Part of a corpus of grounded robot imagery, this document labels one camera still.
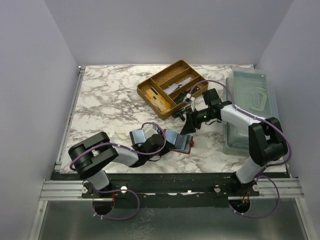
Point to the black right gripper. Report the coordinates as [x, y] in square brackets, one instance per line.
[191, 119]

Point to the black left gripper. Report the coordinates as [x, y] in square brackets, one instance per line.
[167, 145]

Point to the red leather card holder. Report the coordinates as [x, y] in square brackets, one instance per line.
[181, 143]

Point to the black leather card holder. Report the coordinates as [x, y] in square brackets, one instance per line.
[138, 138]

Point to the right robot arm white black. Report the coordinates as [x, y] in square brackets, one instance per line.
[265, 142]

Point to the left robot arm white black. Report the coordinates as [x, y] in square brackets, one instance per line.
[90, 156]

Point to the black cards in tray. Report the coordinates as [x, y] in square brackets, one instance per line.
[179, 99]

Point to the yellow cards in tray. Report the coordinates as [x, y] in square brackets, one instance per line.
[158, 100]

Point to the grey cards in tray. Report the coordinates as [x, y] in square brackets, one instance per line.
[184, 86]

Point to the black T-shaped pipe fitting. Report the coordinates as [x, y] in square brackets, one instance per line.
[181, 113]

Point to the brown woven organizer tray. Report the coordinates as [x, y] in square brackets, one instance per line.
[164, 92]

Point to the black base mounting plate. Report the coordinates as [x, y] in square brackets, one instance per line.
[178, 190]

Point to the clear plastic storage box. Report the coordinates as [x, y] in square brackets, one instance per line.
[253, 92]

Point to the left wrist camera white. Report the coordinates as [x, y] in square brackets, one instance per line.
[149, 130]

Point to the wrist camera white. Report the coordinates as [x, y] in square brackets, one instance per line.
[149, 130]
[189, 100]

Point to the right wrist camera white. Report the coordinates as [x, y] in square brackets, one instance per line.
[189, 100]

